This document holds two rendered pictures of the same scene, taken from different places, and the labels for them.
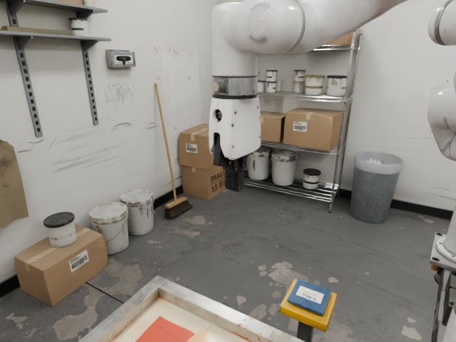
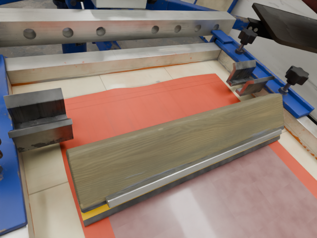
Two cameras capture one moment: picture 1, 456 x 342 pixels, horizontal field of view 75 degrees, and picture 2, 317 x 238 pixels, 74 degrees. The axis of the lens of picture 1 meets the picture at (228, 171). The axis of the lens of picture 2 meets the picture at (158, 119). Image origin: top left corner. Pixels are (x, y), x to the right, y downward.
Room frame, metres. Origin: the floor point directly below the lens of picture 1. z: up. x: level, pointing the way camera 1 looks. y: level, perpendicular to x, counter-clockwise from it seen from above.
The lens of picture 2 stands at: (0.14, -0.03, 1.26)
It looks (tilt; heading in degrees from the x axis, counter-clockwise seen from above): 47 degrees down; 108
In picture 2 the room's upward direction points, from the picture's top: 19 degrees clockwise
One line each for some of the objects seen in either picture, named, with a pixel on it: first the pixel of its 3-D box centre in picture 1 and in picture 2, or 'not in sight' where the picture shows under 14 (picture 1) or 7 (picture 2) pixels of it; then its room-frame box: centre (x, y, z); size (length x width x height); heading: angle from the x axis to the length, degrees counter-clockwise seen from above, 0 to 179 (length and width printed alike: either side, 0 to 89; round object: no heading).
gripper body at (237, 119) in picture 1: (234, 121); not in sight; (0.51, -0.01, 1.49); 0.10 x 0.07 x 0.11; 143
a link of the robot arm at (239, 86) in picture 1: (232, 85); not in sight; (0.51, -0.01, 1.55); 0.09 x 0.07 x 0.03; 143
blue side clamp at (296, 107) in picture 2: not in sight; (252, 79); (0.18, 0.52, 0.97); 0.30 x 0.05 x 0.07; 150
